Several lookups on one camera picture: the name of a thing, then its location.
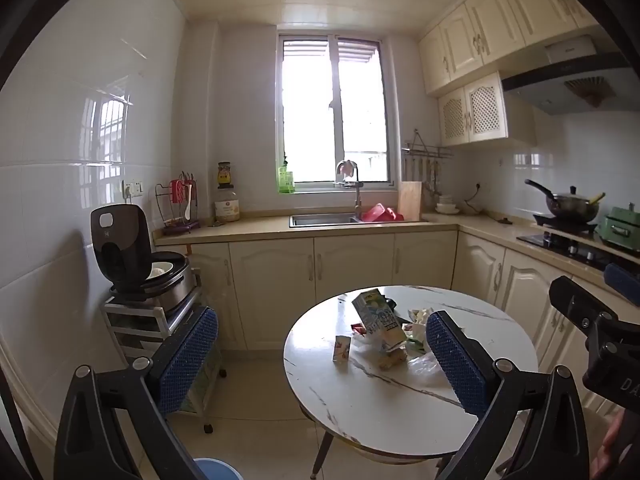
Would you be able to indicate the wall utensil rail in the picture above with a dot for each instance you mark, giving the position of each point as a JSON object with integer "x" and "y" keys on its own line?
{"x": 425, "y": 150}

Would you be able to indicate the stack of white bowls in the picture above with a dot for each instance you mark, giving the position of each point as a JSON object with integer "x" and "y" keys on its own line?
{"x": 446, "y": 206}

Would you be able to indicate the white storage trolley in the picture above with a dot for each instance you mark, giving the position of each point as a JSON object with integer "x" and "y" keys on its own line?
{"x": 135, "y": 320}

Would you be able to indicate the sliding kitchen window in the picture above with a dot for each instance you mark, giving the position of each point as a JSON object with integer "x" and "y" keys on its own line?
{"x": 310, "y": 110}

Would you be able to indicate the black rice cooker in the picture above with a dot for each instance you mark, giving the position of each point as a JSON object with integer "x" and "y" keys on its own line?
{"x": 120, "y": 240}

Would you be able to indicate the steel kitchen sink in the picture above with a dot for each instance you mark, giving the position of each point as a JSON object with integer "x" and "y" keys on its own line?
{"x": 320, "y": 220}

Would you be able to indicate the range hood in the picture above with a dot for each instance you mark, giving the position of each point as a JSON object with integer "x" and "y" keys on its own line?
{"x": 550, "y": 85}

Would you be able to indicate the wooden cutting board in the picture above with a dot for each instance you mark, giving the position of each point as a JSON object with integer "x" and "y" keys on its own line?
{"x": 410, "y": 202}

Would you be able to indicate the blue plastic waste bin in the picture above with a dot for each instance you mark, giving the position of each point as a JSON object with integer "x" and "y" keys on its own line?
{"x": 220, "y": 470}

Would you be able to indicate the cream upper cabinets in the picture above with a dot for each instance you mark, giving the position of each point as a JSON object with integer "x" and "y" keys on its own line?
{"x": 475, "y": 35}

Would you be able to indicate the cream base cabinets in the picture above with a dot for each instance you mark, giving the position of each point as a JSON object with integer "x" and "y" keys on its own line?
{"x": 350, "y": 265}

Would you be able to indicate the steel wok with lid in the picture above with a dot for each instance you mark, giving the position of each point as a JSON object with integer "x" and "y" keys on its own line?
{"x": 570, "y": 207}

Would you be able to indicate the round white marble table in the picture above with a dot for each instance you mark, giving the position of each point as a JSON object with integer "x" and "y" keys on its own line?
{"x": 350, "y": 400}

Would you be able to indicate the blue white milk carton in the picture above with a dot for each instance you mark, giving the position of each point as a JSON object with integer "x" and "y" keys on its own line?
{"x": 382, "y": 322}

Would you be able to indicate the black gas stove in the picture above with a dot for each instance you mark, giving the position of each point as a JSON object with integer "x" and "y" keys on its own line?
{"x": 550, "y": 240}

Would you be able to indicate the red snack wrapper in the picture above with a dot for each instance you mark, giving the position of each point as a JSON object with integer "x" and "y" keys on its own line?
{"x": 358, "y": 330}

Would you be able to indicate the green snack wrapper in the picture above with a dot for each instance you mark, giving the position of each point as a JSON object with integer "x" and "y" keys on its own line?
{"x": 415, "y": 345}

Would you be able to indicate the small white drink carton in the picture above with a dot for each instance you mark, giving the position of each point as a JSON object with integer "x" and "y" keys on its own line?
{"x": 342, "y": 350}

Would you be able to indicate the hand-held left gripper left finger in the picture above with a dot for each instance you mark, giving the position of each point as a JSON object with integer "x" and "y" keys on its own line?
{"x": 190, "y": 360}

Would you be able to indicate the beige food scrap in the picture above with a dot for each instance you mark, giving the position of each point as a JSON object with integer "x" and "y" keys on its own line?
{"x": 392, "y": 360}

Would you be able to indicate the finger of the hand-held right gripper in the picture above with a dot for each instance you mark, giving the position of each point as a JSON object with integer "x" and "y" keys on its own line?
{"x": 575, "y": 302}
{"x": 622, "y": 282}

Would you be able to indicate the green plastic bottle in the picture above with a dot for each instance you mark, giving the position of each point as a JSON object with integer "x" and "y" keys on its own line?
{"x": 286, "y": 180}

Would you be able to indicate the white wall socket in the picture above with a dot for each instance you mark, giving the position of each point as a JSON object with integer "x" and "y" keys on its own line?
{"x": 132, "y": 188}

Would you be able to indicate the red plastic basin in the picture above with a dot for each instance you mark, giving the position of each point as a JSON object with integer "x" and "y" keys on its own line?
{"x": 377, "y": 214}

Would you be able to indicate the white wrapper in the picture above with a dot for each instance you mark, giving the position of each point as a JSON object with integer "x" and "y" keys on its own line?
{"x": 421, "y": 316}

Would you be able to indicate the person's right hand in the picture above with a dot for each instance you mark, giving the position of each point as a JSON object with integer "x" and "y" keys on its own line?
{"x": 616, "y": 440}

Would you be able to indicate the cream lattice door cabinet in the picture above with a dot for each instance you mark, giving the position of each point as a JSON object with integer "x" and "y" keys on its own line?
{"x": 472, "y": 110}

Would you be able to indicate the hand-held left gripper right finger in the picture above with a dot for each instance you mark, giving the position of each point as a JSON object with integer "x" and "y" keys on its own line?
{"x": 457, "y": 367}

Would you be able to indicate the steel sink faucet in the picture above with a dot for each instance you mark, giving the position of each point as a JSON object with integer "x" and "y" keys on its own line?
{"x": 357, "y": 195}

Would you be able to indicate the clear plastic bag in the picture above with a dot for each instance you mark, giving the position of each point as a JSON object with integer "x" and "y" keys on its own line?
{"x": 425, "y": 367}

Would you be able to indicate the green pot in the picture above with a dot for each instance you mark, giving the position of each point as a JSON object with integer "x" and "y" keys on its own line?
{"x": 620, "y": 227}

